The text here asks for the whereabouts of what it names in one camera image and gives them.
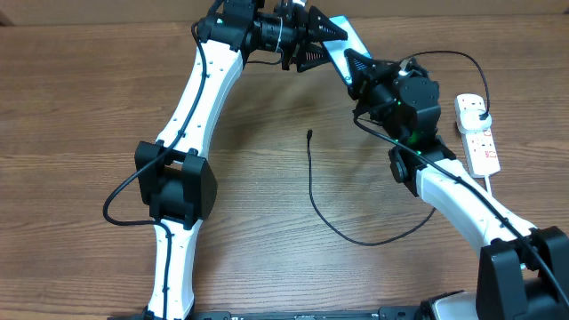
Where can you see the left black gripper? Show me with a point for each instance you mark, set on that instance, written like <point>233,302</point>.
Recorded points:
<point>313,33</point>

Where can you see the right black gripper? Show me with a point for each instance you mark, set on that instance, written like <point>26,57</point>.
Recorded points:
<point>377,76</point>

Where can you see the blue Galaxy S24+ smartphone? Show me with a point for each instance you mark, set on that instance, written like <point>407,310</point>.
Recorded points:
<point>337,48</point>

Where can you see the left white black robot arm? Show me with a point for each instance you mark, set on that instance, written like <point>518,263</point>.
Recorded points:
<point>176,180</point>

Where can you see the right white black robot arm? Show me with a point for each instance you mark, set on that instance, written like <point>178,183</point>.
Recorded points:
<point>523,270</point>

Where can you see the white charger plug adapter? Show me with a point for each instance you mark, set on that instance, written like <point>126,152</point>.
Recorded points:
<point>471,121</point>

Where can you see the white power strip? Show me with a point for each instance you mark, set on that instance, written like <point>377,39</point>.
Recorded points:
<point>479,147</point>

